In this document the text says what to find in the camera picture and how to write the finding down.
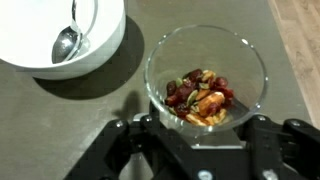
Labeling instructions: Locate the metal spoon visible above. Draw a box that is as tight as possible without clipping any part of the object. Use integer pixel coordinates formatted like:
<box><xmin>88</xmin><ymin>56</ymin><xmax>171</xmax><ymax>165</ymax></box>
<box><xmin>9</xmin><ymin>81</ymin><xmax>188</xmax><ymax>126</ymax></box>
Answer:
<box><xmin>51</xmin><ymin>0</ymin><xmax>83</xmax><ymax>64</ymax></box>

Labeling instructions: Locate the white ceramic bowl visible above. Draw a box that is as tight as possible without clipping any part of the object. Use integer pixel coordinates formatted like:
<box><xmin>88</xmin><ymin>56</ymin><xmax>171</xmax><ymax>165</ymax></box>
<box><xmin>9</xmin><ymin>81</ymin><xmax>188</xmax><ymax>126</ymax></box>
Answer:
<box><xmin>0</xmin><ymin>0</ymin><xmax>126</xmax><ymax>80</ymax></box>

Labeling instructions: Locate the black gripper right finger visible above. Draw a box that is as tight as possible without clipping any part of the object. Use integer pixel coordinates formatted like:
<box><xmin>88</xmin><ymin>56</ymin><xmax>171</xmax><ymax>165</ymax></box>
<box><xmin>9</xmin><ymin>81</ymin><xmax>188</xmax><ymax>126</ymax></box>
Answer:
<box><xmin>238</xmin><ymin>115</ymin><xmax>320</xmax><ymax>180</ymax></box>

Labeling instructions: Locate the clear glass cup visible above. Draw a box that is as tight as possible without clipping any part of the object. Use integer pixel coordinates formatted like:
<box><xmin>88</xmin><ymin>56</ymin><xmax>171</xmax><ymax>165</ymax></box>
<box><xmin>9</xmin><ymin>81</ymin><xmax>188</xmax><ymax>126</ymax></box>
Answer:
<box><xmin>144</xmin><ymin>25</ymin><xmax>268</xmax><ymax>136</ymax></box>

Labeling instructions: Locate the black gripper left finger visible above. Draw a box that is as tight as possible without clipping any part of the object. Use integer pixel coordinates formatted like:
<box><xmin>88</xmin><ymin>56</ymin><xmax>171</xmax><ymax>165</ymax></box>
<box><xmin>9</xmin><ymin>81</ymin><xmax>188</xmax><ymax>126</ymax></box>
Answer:
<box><xmin>63</xmin><ymin>116</ymin><xmax>198</xmax><ymax>180</ymax></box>

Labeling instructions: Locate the nuts and dried fruit mix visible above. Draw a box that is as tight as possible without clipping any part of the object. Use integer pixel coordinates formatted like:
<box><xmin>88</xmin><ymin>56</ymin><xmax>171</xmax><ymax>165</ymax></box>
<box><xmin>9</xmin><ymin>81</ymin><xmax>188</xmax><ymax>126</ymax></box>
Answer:
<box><xmin>164</xmin><ymin>69</ymin><xmax>234</xmax><ymax>126</ymax></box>

